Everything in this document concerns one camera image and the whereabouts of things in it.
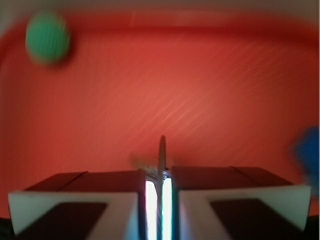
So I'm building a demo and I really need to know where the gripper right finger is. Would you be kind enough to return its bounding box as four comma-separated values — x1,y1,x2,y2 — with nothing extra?
171,166,311,240

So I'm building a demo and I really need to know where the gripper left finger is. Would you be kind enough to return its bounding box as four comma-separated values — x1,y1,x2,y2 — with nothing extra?
8,170,147,240

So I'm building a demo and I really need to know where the blue toy bottle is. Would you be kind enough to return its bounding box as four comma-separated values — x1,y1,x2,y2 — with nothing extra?
293,126,320,189

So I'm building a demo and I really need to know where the red plastic tray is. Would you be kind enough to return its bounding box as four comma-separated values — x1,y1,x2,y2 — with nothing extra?
0,11,319,218

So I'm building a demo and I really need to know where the green golf ball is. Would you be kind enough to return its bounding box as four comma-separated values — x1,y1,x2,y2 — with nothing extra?
25,11,71,65

